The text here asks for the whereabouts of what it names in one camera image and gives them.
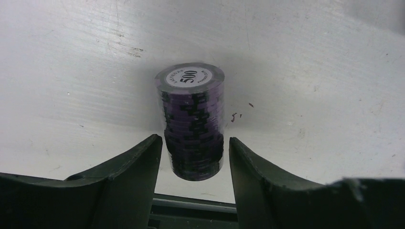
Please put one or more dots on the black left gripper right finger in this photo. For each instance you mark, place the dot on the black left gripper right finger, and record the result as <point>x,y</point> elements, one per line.
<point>269,197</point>

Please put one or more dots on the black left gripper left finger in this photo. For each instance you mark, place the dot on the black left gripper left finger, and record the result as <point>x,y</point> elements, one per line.
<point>116,194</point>

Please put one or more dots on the purple poker chip stack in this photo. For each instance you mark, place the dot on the purple poker chip stack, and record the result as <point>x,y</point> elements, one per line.
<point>191,98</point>

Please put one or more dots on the black robot base mount plate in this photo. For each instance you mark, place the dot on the black robot base mount plate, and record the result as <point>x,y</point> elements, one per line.
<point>174,212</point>

